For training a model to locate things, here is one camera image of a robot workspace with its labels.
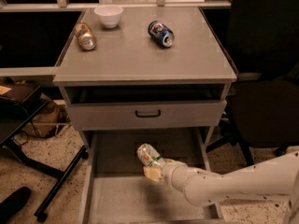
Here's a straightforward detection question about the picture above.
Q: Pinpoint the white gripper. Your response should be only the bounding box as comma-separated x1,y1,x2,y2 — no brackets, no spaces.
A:
143,160,188,192

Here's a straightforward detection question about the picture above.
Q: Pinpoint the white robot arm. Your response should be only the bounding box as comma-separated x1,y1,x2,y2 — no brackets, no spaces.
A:
144,151,299,224

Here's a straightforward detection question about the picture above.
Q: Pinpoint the open middle drawer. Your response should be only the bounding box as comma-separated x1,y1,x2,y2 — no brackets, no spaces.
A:
79,128,222,224

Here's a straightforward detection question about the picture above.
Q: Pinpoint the closed upper drawer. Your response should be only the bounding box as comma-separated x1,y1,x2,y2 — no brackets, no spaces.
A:
66,100,226,131

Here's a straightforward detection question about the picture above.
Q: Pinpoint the grey drawer cabinet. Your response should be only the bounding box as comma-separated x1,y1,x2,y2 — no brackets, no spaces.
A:
52,6,238,224

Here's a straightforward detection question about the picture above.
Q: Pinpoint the blue pepsi can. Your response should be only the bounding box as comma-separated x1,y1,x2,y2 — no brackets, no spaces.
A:
148,21,175,48

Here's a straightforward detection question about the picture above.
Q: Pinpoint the gold brown can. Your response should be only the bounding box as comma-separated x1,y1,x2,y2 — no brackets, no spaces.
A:
75,22,96,50

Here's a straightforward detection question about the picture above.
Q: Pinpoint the brown bag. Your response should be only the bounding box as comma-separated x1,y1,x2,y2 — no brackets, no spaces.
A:
0,79,71,139

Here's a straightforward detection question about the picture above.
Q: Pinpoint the black shoe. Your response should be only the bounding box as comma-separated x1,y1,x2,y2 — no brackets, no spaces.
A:
0,187,32,224

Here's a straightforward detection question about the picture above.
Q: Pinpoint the black rolling stand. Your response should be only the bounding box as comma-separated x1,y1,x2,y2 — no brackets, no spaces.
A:
0,83,90,223

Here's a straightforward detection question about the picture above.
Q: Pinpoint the white bowl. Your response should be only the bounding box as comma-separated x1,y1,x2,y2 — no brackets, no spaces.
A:
94,5,123,28

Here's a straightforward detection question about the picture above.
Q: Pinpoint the black office chair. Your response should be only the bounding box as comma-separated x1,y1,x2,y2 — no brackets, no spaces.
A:
206,0,299,165

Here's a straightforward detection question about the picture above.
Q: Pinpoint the black drawer handle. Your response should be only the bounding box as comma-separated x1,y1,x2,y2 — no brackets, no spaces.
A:
135,109,162,119

